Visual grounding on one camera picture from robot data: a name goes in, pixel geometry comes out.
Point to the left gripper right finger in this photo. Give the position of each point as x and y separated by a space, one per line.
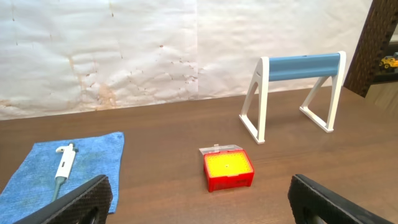
317 202

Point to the white pipette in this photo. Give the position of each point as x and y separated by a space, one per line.
66 163

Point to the black pegboard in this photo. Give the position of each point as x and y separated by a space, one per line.
370 40

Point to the white and blue stand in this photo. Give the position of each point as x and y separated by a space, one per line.
301 67

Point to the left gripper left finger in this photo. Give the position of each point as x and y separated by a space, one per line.
87 202

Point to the red and yellow tip box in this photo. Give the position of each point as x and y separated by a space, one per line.
228 169

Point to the blue cloth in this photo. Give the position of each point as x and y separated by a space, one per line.
31 183

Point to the grey and yellow toy truck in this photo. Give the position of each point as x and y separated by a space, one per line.
389 62

